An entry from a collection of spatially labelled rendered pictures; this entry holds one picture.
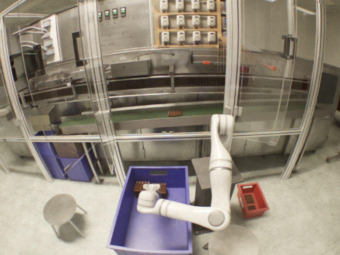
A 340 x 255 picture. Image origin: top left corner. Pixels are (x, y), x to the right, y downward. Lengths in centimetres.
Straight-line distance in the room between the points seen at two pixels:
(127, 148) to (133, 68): 81
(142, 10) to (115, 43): 39
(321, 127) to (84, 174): 271
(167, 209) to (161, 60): 119
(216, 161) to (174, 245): 59
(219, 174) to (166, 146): 102
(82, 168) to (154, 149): 74
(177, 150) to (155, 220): 77
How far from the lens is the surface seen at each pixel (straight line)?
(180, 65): 150
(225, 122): 76
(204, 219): 62
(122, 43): 162
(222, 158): 67
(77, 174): 183
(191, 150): 164
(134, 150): 168
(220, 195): 68
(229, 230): 109
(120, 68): 124
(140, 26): 159
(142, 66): 120
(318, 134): 233
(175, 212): 66
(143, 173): 121
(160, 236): 108
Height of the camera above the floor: 120
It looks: 29 degrees down
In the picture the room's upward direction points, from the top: 3 degrees counter-clockwise
